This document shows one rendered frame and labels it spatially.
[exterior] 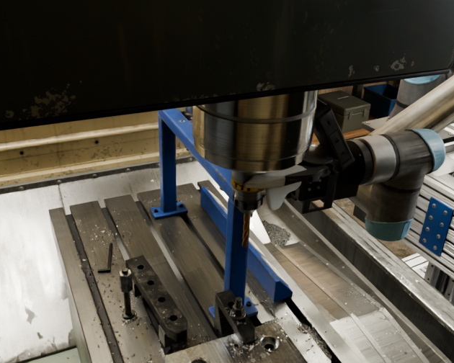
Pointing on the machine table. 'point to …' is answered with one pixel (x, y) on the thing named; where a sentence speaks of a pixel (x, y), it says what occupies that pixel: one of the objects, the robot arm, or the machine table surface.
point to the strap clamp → (223, 325)
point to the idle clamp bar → (176, 332)
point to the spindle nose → (256, 132)
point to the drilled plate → (221, 353)
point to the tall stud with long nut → (126, 292)
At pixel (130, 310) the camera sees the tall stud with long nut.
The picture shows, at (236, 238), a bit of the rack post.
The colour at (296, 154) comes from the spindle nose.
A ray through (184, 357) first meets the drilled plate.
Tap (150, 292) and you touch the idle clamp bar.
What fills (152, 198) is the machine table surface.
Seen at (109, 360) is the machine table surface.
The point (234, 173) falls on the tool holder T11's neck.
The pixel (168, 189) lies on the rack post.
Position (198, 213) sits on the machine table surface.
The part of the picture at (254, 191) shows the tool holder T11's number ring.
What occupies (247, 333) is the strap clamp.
